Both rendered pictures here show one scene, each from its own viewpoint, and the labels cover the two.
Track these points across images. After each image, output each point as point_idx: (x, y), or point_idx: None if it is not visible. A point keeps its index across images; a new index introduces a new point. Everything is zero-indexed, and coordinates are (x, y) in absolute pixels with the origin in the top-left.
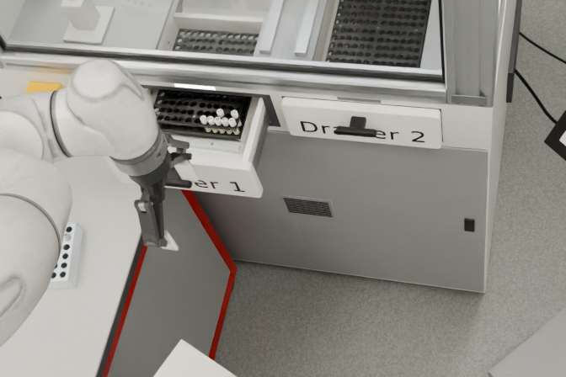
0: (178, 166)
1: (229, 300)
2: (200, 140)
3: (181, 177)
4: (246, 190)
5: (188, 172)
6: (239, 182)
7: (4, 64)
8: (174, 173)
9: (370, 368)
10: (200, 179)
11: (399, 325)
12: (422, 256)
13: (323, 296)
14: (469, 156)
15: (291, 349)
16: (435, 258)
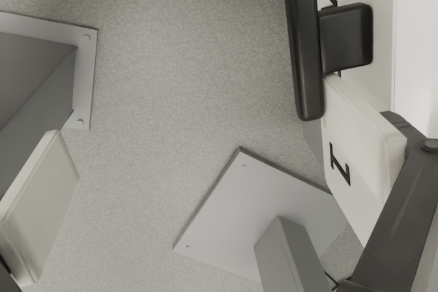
0: (371, 148)
1: None
2: None
3: (330, 90)
4: (334, 175)
5: (352, 153)
6: (351, 194)
7: None
8: (342, 46)
9: (210, 59)
10: (342, 77)
11: (257, 69)
12: (319, 120)
13: None
14: None
15: None
16: (319, 130)
